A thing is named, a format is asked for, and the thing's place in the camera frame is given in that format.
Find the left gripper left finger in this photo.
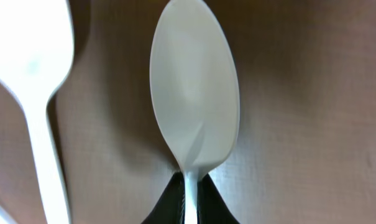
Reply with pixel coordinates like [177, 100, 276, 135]
[142, 172, 185, 224]

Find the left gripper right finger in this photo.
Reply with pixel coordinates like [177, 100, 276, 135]
[198, 174, 239, 224]

